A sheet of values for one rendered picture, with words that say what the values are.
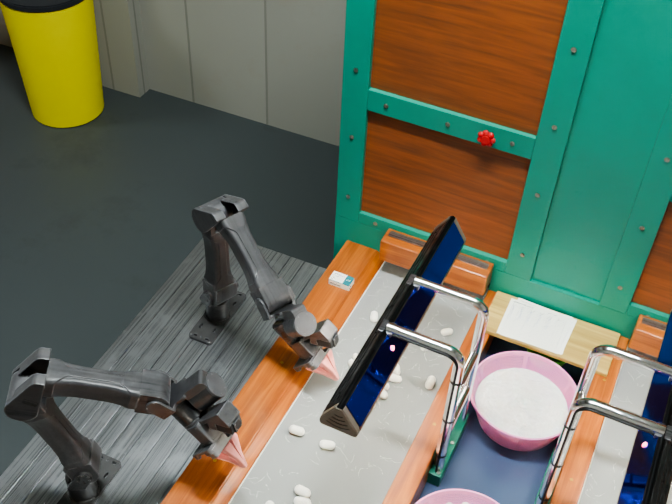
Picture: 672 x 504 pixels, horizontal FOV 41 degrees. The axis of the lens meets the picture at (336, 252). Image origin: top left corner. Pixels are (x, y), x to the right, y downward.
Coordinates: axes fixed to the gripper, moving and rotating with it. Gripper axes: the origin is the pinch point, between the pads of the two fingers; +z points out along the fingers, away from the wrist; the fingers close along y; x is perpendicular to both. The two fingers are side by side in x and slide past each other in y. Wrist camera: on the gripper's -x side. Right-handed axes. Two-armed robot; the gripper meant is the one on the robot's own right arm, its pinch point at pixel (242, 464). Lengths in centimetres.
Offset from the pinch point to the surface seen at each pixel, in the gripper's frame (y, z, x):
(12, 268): 84, -62, 164
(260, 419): 17.3, 1.6, 10.4
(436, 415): 37.0, 29.0, -12.9
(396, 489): 14.6, 28.4, -12.4
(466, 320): 71, 27, -8
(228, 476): 1.0, 2.6, 10.0
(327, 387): 34.5, 10.0, 6.5
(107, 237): 116, -45, 150
